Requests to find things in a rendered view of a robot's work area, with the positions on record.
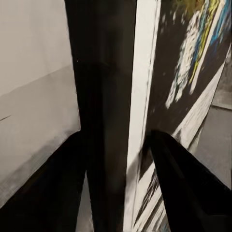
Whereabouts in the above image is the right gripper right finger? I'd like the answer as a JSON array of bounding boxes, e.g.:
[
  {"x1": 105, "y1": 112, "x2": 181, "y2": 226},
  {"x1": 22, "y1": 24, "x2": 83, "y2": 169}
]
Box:
[{"x1": 150, "y1": 129, "x2": 232, "y2": 232}]

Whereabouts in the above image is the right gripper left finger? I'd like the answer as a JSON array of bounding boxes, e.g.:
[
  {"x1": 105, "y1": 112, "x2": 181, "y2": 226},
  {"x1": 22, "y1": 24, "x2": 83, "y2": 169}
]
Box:
[{"x1": 0, "y1": 130, "x2": 86, "y2": 232}]

